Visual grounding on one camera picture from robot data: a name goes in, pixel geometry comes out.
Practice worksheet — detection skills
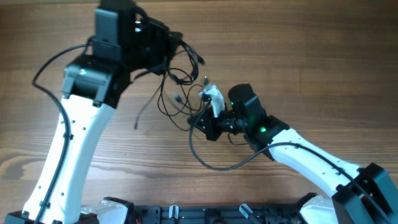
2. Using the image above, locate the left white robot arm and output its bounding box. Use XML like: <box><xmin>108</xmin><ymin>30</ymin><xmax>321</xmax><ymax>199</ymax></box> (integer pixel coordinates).
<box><xmin>5</xmin><ymin>1</ymin><xmax>183</xmax><ymax>223</ymax></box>

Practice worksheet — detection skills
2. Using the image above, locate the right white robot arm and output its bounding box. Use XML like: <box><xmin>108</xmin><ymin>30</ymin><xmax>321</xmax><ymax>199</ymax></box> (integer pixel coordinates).
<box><xmin>187</xmin><ymin>83</ymin><xmax>397</xmax><ymax>223</ymax></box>

